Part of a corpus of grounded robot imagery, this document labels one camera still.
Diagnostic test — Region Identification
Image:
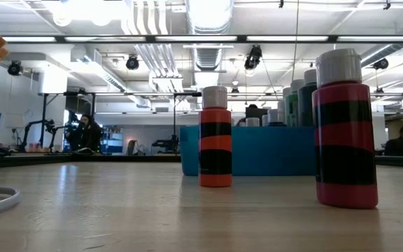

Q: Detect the magenta paint bottle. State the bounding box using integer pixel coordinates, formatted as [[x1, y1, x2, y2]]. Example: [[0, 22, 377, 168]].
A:
[[311, 48, 379, 210]]

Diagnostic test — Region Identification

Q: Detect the thin hanging cable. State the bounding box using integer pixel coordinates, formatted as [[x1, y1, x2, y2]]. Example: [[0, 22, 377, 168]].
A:
[[287, 0, 299, 83]]

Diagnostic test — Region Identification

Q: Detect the large green paint bottle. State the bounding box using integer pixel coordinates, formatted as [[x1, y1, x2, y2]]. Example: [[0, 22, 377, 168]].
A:
[[284, 78, 306, 127]]

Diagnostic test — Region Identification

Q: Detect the teal plastic bin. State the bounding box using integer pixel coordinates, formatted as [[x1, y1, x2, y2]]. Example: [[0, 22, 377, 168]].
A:
[[177, 125, 316, 177]]

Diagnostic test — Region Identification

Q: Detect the black ceiling spotlight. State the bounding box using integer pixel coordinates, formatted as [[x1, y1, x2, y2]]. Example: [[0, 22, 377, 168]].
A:
[[125, 54, 140, 71], [243, 44, 263, 70], [372, 57, 390, 70], [6, 60, 23, 77]]

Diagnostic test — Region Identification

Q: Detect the black monitor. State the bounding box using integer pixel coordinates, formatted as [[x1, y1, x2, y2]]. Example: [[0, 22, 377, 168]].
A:
[[245, 104, 269, 122]]

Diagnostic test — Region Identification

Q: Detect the dark desk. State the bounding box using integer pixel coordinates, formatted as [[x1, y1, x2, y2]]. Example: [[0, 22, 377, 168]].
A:
[[0, 153, 403, 169]]

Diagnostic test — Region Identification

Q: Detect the white ceiling air duct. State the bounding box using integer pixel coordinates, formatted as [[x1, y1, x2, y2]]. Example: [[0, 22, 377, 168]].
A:
[[185, 0, 236, 88]]

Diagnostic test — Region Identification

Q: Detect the orange paint bottle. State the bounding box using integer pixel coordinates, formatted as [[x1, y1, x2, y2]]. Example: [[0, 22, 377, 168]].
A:
[[197, 85, 233, 188]]

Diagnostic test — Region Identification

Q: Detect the large dark blue paint bottle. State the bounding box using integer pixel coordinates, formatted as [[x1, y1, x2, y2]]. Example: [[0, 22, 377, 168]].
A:
[[298, 68, 318, 127]]

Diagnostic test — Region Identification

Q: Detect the black bar with light strips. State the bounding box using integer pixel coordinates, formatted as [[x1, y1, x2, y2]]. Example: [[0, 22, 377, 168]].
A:
[[0, 34, 403, 44]]

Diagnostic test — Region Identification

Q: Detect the large white paint bottle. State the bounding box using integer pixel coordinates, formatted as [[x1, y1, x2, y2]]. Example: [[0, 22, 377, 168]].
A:
[[277, 86, 288, 127]]

